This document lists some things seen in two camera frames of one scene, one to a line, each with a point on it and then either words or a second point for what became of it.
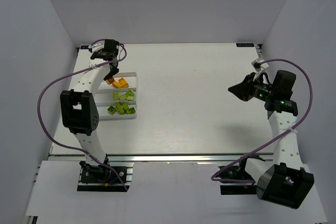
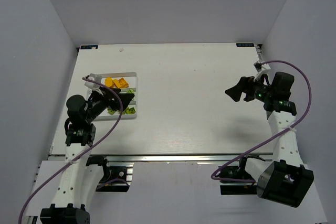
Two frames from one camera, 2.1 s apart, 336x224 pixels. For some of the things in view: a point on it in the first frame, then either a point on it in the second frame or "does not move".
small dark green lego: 111,109 does not move
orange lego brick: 123,83 does not move
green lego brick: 130,111 does not move
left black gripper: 112,71 -> 113,101
